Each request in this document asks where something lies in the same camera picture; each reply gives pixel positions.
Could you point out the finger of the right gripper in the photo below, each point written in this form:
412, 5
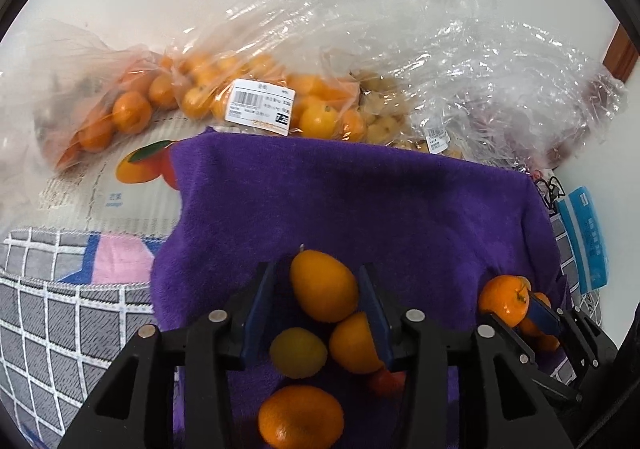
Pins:
513, 340
545, 319

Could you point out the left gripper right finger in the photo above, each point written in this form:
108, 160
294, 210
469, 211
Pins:
384, 314

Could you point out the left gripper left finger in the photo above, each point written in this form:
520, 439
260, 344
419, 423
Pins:
249, 311

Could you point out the small orange mandarin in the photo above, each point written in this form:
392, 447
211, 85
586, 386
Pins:
507, 297

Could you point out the small orange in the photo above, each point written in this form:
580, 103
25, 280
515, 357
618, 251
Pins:
352, 346

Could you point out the small red tomato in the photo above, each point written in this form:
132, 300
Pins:
387, 384

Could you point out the yellow small fruit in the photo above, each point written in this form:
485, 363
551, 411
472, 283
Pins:
297, 353

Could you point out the round orange mandarin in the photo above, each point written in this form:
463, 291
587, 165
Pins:
323, 286

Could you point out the large mandarin orange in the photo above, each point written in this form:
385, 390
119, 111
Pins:
301, 416

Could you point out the small orange kumquat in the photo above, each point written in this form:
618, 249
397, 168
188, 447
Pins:
548, 343

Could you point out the purple towel tray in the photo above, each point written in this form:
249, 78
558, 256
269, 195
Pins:
434, 229

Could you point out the blue tissue pack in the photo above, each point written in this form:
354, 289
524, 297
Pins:
581, 223

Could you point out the fruit print cardboard box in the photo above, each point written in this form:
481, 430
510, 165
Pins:
122, 190

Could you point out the grey checked blanket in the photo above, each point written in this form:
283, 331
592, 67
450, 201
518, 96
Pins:
69, 303

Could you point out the clear bag of red fruit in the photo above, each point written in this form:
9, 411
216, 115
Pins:
510, 95

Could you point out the clear bag of mandarins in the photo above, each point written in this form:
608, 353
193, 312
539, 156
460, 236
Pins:
66, 96

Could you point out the clear bag of kumquats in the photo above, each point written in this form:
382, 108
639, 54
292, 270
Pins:
321, 69

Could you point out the brown wooden door frame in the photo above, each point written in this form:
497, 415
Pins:
621, 56

